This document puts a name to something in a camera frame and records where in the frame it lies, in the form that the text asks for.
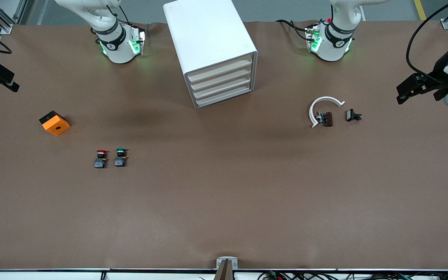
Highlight red push button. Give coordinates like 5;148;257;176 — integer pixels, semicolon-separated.
94;149;108;169

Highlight green push button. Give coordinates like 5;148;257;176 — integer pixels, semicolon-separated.
114;148;128;168

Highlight orange button enclosure box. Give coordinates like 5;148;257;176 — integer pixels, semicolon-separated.
39;110;71;137

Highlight white curved plastic ring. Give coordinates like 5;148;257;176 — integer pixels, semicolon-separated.
309;96;345;128

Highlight black arm base cable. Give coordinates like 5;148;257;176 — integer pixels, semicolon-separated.
275;19;312;42

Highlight white table edge rail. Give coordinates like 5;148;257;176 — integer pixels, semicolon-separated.
0;268;448;280

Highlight tangled black cable bundle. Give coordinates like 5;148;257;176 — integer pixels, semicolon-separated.
257;271;448;280

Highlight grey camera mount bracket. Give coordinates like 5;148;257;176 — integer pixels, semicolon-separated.
216;256;238;280

